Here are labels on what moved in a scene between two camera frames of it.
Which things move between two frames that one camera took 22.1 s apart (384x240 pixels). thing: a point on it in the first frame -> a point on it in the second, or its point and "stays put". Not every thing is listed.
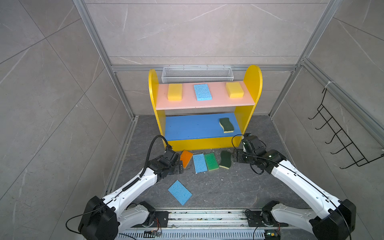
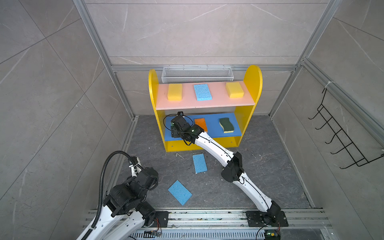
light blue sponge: (202, 92) stays put
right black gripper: (237, 155) -> (174, 132)
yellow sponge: (234, 90) stays put
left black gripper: (179, 168) -> (156, 180)
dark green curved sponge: (226, 125) stays put
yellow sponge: (175, 92) stays put
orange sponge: (185, 157) -> (201, 123)
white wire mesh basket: (197, 74) stays put
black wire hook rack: (359, 158) stays put
